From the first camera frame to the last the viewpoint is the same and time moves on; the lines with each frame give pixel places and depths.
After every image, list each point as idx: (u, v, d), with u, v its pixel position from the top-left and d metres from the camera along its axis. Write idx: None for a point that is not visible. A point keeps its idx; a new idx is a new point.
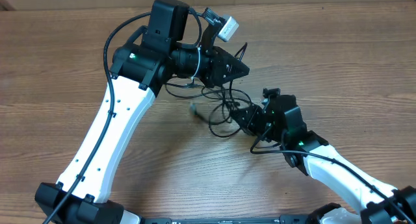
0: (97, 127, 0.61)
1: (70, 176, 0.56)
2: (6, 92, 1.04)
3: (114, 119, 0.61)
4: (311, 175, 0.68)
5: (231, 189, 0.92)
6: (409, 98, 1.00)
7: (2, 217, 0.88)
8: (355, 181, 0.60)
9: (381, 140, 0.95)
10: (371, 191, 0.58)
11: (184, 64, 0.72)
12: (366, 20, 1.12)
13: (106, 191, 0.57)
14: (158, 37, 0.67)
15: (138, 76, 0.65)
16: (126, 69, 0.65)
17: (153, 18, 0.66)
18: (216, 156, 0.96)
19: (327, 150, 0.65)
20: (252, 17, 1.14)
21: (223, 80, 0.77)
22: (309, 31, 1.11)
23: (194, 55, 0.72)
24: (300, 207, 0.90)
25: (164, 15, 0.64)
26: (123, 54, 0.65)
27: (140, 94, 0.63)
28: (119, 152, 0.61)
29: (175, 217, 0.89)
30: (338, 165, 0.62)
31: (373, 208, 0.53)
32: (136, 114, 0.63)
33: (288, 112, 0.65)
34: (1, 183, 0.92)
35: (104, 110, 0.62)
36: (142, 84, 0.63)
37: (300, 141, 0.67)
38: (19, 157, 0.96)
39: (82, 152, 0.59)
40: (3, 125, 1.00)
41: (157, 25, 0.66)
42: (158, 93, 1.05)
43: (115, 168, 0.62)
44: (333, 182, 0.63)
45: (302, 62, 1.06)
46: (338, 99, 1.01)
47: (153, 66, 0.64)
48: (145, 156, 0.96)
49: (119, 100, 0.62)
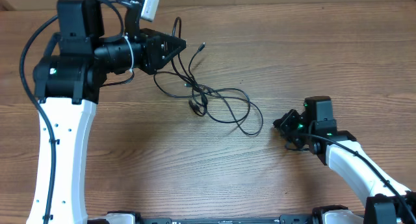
0: (45, 160, 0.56)
1: (37, 218, 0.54)
2: (6, 92, 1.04)
3: (60, 147, 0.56)
4: (330, 165, 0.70)
5: (232, 189, 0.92)
6: (409, 99, 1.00)
7: (2, 217, 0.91)
8: (371, 174, 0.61)
9: (381, 140, 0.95)
10: (384, 186, 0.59)
11: (116, 58, 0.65)
12: (366, 20, 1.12)
13: (79, 215, 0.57)
14: (76, 40, 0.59)
15: (67, 91, 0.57)
16: (52, 87, 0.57)
17: (62, 21, 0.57)
18: (216, 156, 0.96)
19: (351, 145, 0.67)
20: (251, 16, 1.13)
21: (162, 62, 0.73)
22: (309, 31, 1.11)
23: (122, 46, 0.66)
24: (300, 207, 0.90)
25: (72, 13, 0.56)
26: (41, 72, 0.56)
27: (77, 111, 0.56)
28: (80, 174, 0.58)
29: (175, 217, 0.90)
30: (359, 157, 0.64)
31: (382, 198, 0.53)
32: (80, 131, 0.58)
33: (320, 102, 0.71)
34: (1, 183, 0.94)
35: (44, 140, 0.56)
36: (75, 99, 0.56)
37: (329, 132, 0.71)
38: (19, 157, 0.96)
39: (39, 190, 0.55)
40: (2, 125, 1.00)
41: (70, 27, 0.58)
42: (158, 93, 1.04)
43: (83, 186, 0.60)
44: (349, 173, 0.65)
45: (302, 62, 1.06)
46: (339, 99, 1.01)
47: (78, 75, 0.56)
48: (145, 156, 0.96)
49: (56, 124, 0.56)
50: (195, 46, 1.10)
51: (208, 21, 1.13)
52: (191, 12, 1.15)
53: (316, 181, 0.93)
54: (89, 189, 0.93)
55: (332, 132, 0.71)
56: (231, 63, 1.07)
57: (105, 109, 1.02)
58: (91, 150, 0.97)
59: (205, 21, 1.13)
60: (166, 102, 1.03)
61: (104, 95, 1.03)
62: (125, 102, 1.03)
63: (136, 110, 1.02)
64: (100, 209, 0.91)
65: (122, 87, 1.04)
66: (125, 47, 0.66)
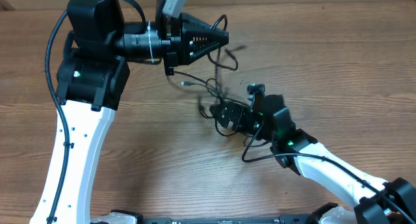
0: (56, 161, 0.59)
1: (41, 219, 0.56)
2: (6, 93, 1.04)
3: (73, 150, 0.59)
4: (304, 174, 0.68)
5: (231, 189, 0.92)
6: (409, 98, 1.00)
7: (2, 217, 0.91)
8: (346, 176, 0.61)
9: (381, 140, 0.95)
10: (363, 186, 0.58)
11: (134, 50, 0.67)
12: (366, 20, 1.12)
13: (82, 220, 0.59)
14: (93, 43, 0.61)
15: (89, 95, 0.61)
16: (74, 89, 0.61)
17: (77, 26, 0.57)
18: (216, 156, 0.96)
19: (317, 149, 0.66)
20: (251, 16, 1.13)
21: (190, 58, 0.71)
22: (309, 31, 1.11)
23: (142, 40, 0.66)
24: (300, 207, 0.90)
25: (86, 19, 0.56)
26: (65, 73, 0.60)
27: (95, 117, 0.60)
28: (88, 180, 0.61)
29: (175, 217, 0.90)
30: (329, 162, 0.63)
31: (366, 203, 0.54)
32: (96, 139, 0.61)
33: (277, 114, 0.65)
34: (1, 183, 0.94)
35: (59, 142, 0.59)
36: (94, 106, 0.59)
37: (290, 141, 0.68)
38: (19, 157, 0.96)
39: (48, 191, 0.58)
40: (3, 125, 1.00)
41: (87, 32, 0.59)
42: (159, 93, 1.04)
43: (90, 192, 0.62)
44: (325, 180, 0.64)
45: (302, 62, 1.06)
46: (338, 99, 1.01)
47: (102, 82, 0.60)
48: (145, 156, 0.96)
49: (73, 128, 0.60)
50: None
51: (208, 21, 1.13)
52: (191, 12, 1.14)
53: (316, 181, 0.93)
54: None
55: (292, 138, 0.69)
56: (231, 63, 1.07)
57: None
58: None
59: (206, 20, 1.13)
60: (166, 102, 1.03)
61: None
62: (124, 102, 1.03)
63: (137, 110, 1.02)
64: (100, 209, 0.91)
65: None
66: (143, 41, 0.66)
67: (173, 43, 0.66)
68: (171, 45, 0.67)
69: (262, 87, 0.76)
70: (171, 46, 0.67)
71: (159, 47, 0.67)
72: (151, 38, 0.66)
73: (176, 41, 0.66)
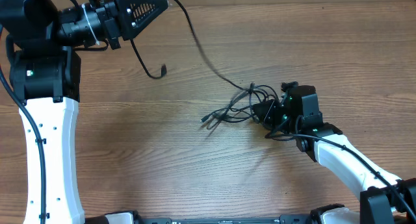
0: (35, 160, 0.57)
1: (33, 218, 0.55)
2: (6, 93, 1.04)
3: (47, 145, 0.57)
4: (320, 160, 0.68)
5: (232, 190, 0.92)
6: (409, 98, 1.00)
7: (2, 217, 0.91)
8: (361, 166, 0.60)
9: (381, 140, 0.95)
10: (375, 178, 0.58)
11: (75, 36, 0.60)
12: (366, 20, 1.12)
13: (76, 211, 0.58)
14: (36, 42, 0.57)
15: (47, 90, 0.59)
16: (31, 89, 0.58)
17: (10, 28, 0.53)
18: (216, 156, 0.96)
19: (339, 138, 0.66)
20: (251, 17, 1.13)
21: (134, 30, 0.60)
22: (309, 31, 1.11)
23: (80, 21, 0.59)
24: (300, 207, 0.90)
25: (19, 22, 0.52)
26: (17, 75, 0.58)
27: (60, 107, 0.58)
28: (71, 171, 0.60)
29: (175, 217, 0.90)
30: (347, 151, 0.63)
31: (374, 191, 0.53)
32: (67, 130, 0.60)
33: (305, 97, 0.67)
34: (1, 183, 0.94)
35: (30, 141, 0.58)
36: (55, 97, 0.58)
37: (315, 128, 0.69)
38: (19, 157, 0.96)
39: (34, 191, 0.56)
40: (2, 125, 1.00)
41: (22, 32, 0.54)
42: (159, 93, 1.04)
43: (75, 183, 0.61)
44: (339, 168, 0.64)
45: (302, 62, 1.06)
46: (339, 99, 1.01)
47: (56, 74, 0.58)
48: (145, 156, 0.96)
49: (40, 124, 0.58)
50: (195, 45, 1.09)
51: (208, 21, 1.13)
52: (191, 12, 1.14)
53: (316, 180, 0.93)
54: (89, 189, 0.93)
55: (317, 126, 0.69)
56: (231, 63, 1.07)
57: (104, 109, 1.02)
58: (91, 150, 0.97)
59: (206, 21, 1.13)
60: (165, 102, 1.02)
61: (106, 96, 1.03)
62: (124, 102, 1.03)
63: (137, 110, 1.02)
64: (100, 209, 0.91)
65: (122, 87, 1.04)
66: (82, 23, 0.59)
67: (108, 8, 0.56)
68: (107, 12, 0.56)
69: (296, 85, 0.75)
70: (108, 13, 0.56)
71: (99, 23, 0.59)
72: (89, 16, 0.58)
73: (111, 7, 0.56)
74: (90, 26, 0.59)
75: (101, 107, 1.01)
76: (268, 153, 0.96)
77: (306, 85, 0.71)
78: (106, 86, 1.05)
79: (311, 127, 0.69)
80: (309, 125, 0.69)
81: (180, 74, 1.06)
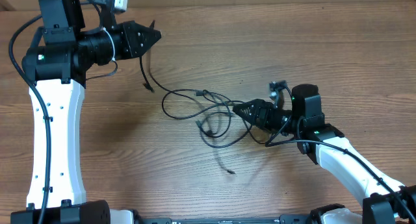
0: (41, 136, 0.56)
1: (38, 192, 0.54)
2: (6, 93, 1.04)
3: (53, 123, 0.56)
4: (321, 163, 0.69)
5: (232, 190, 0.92)
6: (409, 98, 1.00)
7: (2, 217, 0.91)
8: (363, 172, 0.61)
9: (381, 140, 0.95)
10: (377, 184, 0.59)
11: (99, 47, 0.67)
12: (366, 20, 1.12)
13: (78, 189, 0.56)
14: (59, 32, 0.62)
15: (55, 74, 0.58)
16: (41, 72, 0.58)
17: (45, 14, 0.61)
18: (216, 156, 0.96)
19: (340, 141, 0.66)
20: (251, 16, 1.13)
21: (143, 49, 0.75)
22: (309, 31, 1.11)
23: (103, 37, 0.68)
24: (300, 207, 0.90)
25: (55, 6, 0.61)
26: (30, 59, 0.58)
27: (66, 89, 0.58)
28: (76, 150, 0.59)
29: (175, 217, 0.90)
30: (349, 155, 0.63)
31: (377, 198, 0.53)
32: (73, 110, 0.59)
33: (309, 98, 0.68)
34: (1, 183, 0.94)
35: (38, 119, 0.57)
36: (63, 79, 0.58)
37: (316, 130, 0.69)
38: (19, 157, 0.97)
39: (39, 166, 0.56)
40: (3, 125, 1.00)
41: (53, 19, 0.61)
42: (159, 93, 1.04)
43: (79, 163, 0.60)
44: (342, 173, 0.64)
45: (302, 62, 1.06)
46: (338, 99, 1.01)
47: (65, 58, 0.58)
48: (145, 156, 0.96)
49: (49, 104, 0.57)
50: (195, 45, 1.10)
51: (208, 21, 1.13)
52: (191, 12, 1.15)
53: (316, 180, 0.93)
54: (90, 189, 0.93)
55: (319, 129, 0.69)
56: (231, 63, 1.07)
57: (105, 109, 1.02)
58: (91, 150, 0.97)
59: (206, 21, 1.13)
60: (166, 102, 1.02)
61: (106, 96, 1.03)
62: (125, 102, 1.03)
63: (137, 110, 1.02)
64: None
65: (123, 87, 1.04)
66: (104, 37, 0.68)
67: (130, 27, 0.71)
68: (129, 29, 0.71)
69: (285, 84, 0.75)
70: (130, 28, 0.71)
71: (120, 39, 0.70)
72: (111, 34, 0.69)
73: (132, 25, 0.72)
74: (111, 39, 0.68)
75: (101, 108, 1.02)
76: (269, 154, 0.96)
77: (309, 85, 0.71)
78: (106, 86, 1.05)
79: (314, 129, 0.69)
80: (311, 128, 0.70)
81: (181, 74, 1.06)
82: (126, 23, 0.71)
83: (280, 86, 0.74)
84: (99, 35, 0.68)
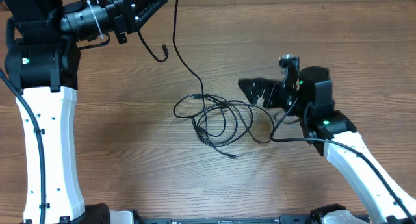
0: (32, 150, 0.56)
1: (34, 209, 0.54)
2: (6, 93, 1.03)
3: (45, 136, 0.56)
4: (329, 159, 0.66)
5: (232, 189, 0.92)
6: (409, 98, 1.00)
7: (2, 217, 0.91)
8: (379, 186, 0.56)
9: (381, 140, 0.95)
10: (395, 202, 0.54)
11: (81, 29, 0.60)
12: (366, 20, 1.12)
13: (77, 202, 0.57)
14: (36, 25, 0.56)
15: (43, 79, 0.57)
16: (28, 76, 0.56)
17: (14, 9, 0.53)
18: (216, 156, 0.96)
19: (353, 140, 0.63)
20: (251, 16, 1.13)
21: (140, 23, 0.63)
22: (309, 31, 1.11)
23: (85, 12, 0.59)
24: (300, 207, 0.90)
25: (23, 0, 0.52)
26: (13, 62, 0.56)
27: (56, 99, 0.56)
28: (71, 161, 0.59)
29: (175, 217, 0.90)
30: (363, 159, 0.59)
31: (393, 220, 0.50)
32: (65, 119, 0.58)
33: (319, 84, 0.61)
34: (0, 184, 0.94)
35: (28, 132, 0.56)
36: (52, 87, 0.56)
37: (326, 120, 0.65)
38: (19, 157, 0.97)
39: (32, 181, 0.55)
40: (2, 125, 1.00)
41: (26, 13, 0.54)
42: (159, 93, 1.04)
43: (75, 171, 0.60)
44: (355, 180, 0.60)
45: (302, 62, 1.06)
46: (339, 99, 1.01)
47: (52, 62, 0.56)
48: (145, 156, 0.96)
49: (38, 115, 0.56)
50: (194, 45, 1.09)
51: (208, 21, 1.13)
52: (191, 12, 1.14)
53: (316, 181, 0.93)
54: (89, 189, 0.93)
55: (329, 118, 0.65)
56: (231, 63, 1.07)
57: (104, 109, 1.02)
58: (91, 150, 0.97)
59: (205, 21, 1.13)
60: (166, 102, 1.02)
61: (105, 96, 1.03)
62: (125, 102, 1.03)
63: (137, 110, 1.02)
64: None
65: (122, 87, 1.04)
66: (87, 13, 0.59)
67: (115, 6, 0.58)
68: (117, 8, 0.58)
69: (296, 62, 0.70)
70: (117, 10, 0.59)
71: (106, 16, 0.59)
72: (93, 6, 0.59)
73: (120, 2, 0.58)
74: (95, 19, 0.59)
75: (101, 108, 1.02)
76: (269, 154, 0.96)
77: (319, 68, 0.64)
78: (106, 86, 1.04)
79: (323, 119, 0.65)
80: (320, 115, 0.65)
81: (181, 74, 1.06)
82: (110, 4, 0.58)
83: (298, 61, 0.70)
84: (82, 10, 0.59)
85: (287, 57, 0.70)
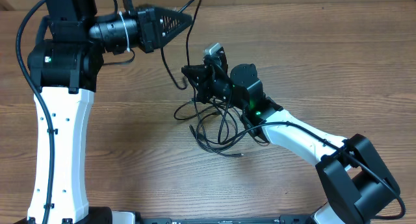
0: (43, 149, 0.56)
1: (38, 208, 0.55)
2: (6, 93, 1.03)
3: (58, 136, 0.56)
4: (272, 141, 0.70)
5: (231, 189, 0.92)
6: (409, 99, 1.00)
7: (1, 217, 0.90)
8: (309, 138, 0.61)
9: (381, 140, 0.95)
10: (324, 145, 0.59)
11: (110, 38, 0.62)
12: (366, 20, 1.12)
13: (80, 205, 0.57)
14: (67, 24, 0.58)
15: (64, 79, 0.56)
16: (48, 75, 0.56)
17: (51, 6, 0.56)
18: (216, 156, 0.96)
19: (281, 116, 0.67)
20: (251, 17, 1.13)
21: (166, 39, 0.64)
22: (309, 31, 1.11)
23: (116, 23, 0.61)
24: (301, 208, 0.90)
25: None
26: (36, 60, 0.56)
27: (72, 101, 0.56)
28: (80, 163, 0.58)
29: (175, 217, 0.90)
30: (292, 125, 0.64)
31: (326, 160, 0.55)
32: (79, 121, 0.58)
33: (250, 87, 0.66)
34: (1, 184, 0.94)
35: (42, 130, 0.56)
36: (71, 88, 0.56)
37: (259, 111, 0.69)
38: (19, 157, 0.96)
39: (39, 179, 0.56)
40: (3, 125, 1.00)
41: (60, 12, 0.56)
42: (159, 93, 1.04)
43: (83, 173, 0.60)
44: (291, 145, 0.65)
45: (302, 62, 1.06)
46: (339, 99, 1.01)
47: (75, 63, 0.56)
48: (145, 156, 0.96)
49: (53, 114, 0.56)
50: (195, 45, 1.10)
51: (208, 21, 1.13)
52: None
53: (316, 181, 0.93)
54: (89, 189, 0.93)
55: (259, 109, 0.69)
56: (232, 63, 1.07)
57: (105, 109, 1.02)
58: (91, 149, 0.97)
59: (205, 21, 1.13)
60: (166, 103, 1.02)
61: (106, 96, 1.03)
62: (125, 102, 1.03)
63: (137, 110, 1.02)
64: None
65: (123, 87, 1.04)
66: (119, 25, 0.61)
67: (145, 14, 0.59)
68: (147, 17, 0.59)
69: (221, 57, 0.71)
70: (147, 17, 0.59)
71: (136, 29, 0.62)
72: (126, 19, 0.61)
73: (151, 12, 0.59)
74: (125, 28, 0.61)
75: (101, 108, 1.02)
76: (268, 154, 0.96)
77: (246, 67, 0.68)
78: (106, 86, 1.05)
79: (254, 110, 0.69)
80: (251, 110, 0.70)
81: (181, 74, 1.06)
82: (141, 12, 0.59)
83: (221, 55, 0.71)
84: (112, 22, 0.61)
85: (211, 53, 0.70)
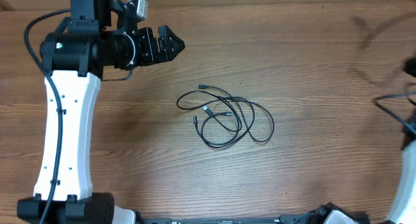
0: (52, 131, 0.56)
1: (45, 184, 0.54)
2: (6, 93, 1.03)
3: (66, 117, 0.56)
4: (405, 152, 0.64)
5: (231, 189, 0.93)
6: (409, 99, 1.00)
7: (2, 217, 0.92)
8: None
9: (381, 140, 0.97)
10: None
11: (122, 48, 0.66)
12: (366, 22, 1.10)
13: (86, 184, 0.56)
14: (84, 23, 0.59)
15: (73, 65, 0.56)
16: (59, 62, 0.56)
17: (73, 4, 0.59)
18: (216, 156, 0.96)
19: None
20: (251, 17, 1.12)
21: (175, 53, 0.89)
22: (309, 30, 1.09)
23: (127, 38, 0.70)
24: (300, 207, 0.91)
25: None
26: (47, 46, 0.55)
27: (79, 83, 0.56)
28: (86, 146, 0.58)
29: (175, 217, 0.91)
30: None
31: None
32: (87, 106, 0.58)
33: None
34: (2, 183, 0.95)
35: (51, 112, 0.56)
36: (80, 72, 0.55)
37: None
38: (18, 157, 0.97)
39: (47, 158, 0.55)
40: (3, 124, 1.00)
41: (80, 10, 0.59)
42: (159, 93, 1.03)
43: (88, 158, 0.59)
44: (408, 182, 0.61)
45: (302, 62, 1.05)
46: (339, 99, 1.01)
47: (84, 48, 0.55)
48: (145, 156, 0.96)
49: (62, 95, 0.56)
50: (194, 46, 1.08)
51: (208, 21, 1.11)
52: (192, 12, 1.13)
53: (316, 179, 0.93)
54: None
55: None
56: (232, 63, 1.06)
57: (105, 109, 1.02)
58: (91, 149, 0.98)
59: (205, 21, 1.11)
60: (166, 102, 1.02)
61: (106, 95, 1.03)
62: (125, 102, 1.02)
63: (137, 110, 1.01)
64: None
65: (123, 87, 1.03)
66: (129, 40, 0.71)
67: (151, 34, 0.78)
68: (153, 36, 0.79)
69: None
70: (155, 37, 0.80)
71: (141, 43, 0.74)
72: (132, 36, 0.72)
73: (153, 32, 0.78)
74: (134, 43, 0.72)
75: (101, 108, 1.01)
76: (268, 154, 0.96)
77: None
78: (106, 86, 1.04)
79: None
80: None
81: (181, 74, 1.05)
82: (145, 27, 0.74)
83: None
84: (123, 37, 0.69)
85: None
